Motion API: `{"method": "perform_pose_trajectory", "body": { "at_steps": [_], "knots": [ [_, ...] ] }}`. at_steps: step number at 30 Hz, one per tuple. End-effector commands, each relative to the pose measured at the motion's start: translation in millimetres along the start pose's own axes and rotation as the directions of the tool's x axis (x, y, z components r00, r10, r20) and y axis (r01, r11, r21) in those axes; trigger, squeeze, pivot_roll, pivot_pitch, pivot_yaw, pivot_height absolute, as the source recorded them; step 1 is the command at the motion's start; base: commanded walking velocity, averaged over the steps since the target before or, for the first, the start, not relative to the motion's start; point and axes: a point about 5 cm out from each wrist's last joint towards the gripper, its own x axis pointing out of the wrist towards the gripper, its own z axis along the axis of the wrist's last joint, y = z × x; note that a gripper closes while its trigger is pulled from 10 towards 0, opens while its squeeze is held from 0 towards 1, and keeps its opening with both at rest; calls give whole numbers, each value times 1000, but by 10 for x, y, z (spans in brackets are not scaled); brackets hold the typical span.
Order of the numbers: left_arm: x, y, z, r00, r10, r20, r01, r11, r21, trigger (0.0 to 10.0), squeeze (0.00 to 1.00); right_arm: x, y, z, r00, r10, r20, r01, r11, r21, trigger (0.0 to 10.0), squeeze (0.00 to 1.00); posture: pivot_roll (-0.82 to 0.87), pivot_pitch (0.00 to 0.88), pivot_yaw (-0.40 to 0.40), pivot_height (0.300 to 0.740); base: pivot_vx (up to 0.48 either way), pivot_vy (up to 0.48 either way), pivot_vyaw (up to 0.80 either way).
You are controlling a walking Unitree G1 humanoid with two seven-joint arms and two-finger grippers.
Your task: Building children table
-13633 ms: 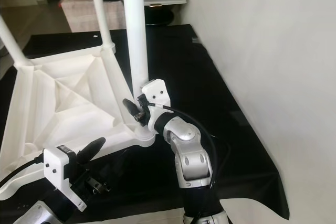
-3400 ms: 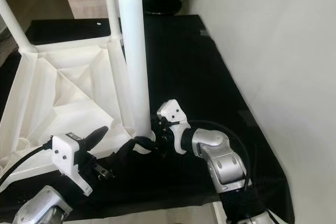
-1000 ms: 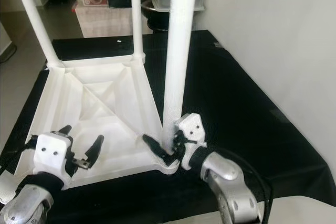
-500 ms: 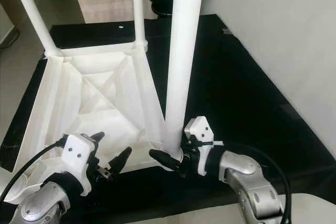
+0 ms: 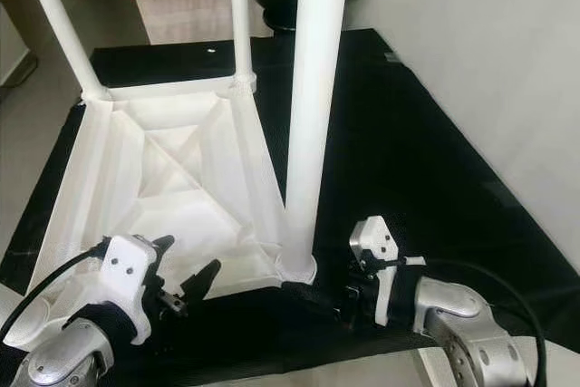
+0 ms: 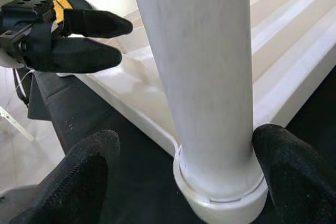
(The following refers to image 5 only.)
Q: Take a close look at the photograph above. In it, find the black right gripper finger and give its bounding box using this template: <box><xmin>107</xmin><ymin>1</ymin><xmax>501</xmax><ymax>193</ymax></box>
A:
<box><xmin>281</xmin><ymin>279</ymin><xmax>350</xmax><ymax>317</ymax></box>

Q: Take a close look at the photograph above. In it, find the white lace covered stand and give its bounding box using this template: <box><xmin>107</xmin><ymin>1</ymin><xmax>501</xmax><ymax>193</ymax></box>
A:
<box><xmin>132</xmin><ymin>0</ymin><xmax>275</xmax><ymax>45</ymax></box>

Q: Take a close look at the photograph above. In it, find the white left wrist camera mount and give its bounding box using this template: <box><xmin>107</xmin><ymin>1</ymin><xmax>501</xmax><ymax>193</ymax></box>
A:
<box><xmin>100</xmin><ymin>234</ymin><xmax>159</xmax><ymax>345</ymax></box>

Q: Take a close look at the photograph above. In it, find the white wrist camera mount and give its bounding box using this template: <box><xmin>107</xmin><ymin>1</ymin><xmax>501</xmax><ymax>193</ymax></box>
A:
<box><xmin>349</xmin><ymin>215</ymin><xmax>427</xmax><ymax>327</ymax></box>
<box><xmin>100</xmin><ymin>234</ymin><xmax>159</xmax><ymax>345</ymax></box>

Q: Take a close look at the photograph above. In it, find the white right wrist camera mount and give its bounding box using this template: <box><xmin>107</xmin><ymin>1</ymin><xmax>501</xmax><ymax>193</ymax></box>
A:
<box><xmin>349</xmin><ymin>215</ymin><xmax>427</xmax><ymax>327</ymax></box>

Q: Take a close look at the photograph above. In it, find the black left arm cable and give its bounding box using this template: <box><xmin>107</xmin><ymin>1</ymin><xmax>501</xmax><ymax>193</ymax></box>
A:
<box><xmin>0</xmin><ymin>240</ymin><xmax>111</xmax><ymax>340</ymax></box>

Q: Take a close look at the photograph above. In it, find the black wall cable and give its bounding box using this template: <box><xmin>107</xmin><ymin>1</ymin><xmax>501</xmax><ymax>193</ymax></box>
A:
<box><xmin>0</xmin><ymin>52</ymin><xmax>43</xmax><ymax>91</ymax></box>

